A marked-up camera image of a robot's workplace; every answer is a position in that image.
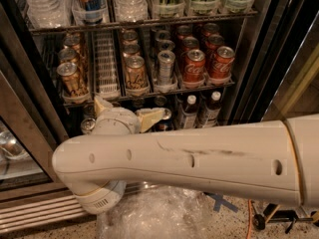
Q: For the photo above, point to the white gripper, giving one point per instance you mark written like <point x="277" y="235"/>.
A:
<point x="117" y="119"/>

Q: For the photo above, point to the gold can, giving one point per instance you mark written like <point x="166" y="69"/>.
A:
<point x="70" y="55"/>
<point x="131" y="50"/>
<point x="72" y="79"/>
<point x="136" y="76"/>
<point x="129" y="37"/>
<point x="76" y="41"/>

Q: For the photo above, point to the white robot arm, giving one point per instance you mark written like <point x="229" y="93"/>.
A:
<point x="275" y="161"/>

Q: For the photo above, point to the rear left pepsi can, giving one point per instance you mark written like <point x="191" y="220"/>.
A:
<point x="138" y="103"/>

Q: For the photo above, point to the pepsi can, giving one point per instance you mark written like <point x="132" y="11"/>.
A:
<point x="166" y="123"/>
<point x="138" y="103"/>
<point x="160" y="101"/>

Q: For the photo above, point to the rear right pepsi can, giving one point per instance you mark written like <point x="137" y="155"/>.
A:
<point x="160" y="101"/>

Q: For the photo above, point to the front left silver can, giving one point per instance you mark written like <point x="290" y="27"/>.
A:
<point x="88" y="125"/>

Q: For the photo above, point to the front right pepsi can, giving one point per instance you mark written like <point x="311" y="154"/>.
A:
<point x="166" y="123"/>

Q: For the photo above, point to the empty white can tray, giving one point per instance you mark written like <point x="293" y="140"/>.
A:
<point x="106" y="78"/>

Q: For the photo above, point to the front slim silver can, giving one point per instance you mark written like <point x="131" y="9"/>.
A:
<point x="166" y="60"/>

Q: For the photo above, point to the slim silver can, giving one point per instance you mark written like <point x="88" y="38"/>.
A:
<point x="165" y="45"/>
<point x="166" y="60"/>
<point x="162" y="35"/>

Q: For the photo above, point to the middle slim silver can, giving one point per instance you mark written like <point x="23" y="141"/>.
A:
<point x="165" y="45"/>

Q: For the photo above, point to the front left coca-cola can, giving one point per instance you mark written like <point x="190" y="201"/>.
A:
<point x="194" y="61"/>

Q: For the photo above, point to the coca-cola can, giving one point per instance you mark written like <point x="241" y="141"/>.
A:
<point x="207" y="30"/>
<point x="212" y="43"/>
<point x="181" y="32"/>
<point x="188" y="44"/>
<point x="194" y="61"/>
<point x="221" y="63"/>

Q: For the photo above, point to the rear slim silver can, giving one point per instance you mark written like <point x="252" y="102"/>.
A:
<point x="162" y="35"/>

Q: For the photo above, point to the middle left coca-cola can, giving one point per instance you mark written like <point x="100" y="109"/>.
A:
<point x="188" y="44"/>

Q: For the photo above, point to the rear left coca-cola can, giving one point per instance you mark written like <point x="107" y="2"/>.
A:
<point x="181" y="32"/>

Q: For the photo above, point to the stainless steel fridge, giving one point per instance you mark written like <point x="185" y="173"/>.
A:
<point x="34" y="55"/>

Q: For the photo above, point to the front right coca-cola can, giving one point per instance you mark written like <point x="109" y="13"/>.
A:
<point x="221" y="63"/>

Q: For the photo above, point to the red bull can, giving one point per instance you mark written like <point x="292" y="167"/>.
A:
<point x="93" y="10"/>

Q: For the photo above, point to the middle right coca-cola can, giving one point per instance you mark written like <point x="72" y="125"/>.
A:
<point x="212" y="43"/>

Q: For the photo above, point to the rear right coca-cola can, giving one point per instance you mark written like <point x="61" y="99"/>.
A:
<point x="207" y="30"/>

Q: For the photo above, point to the open glass fridge door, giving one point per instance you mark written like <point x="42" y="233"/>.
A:
<point x="277" y="70"/>

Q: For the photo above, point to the left white-capped bottle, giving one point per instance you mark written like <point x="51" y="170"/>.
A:
<point x="187" y="113"/>

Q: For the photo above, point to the white-capped bottle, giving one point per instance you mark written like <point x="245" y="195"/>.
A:
<point x="187" y="113"/>
<point x="209" y="111"/>

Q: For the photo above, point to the right white-capped bottle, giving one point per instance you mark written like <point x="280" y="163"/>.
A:
<point x="209" y="111"/>

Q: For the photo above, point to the clear plastic bottle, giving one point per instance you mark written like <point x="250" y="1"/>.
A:
<point x="131" y="10"/>
<point x="49" y="13"/>

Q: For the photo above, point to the blue tape cross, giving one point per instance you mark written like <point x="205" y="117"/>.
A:
<point x="219" y="201"/>

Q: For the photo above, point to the left clear plastic bottle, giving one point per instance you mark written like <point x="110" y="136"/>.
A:
<point x="49" y="13"/>

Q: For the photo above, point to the yellow wheeled stand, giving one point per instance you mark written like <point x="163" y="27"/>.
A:
<point x="273" y="213"/>

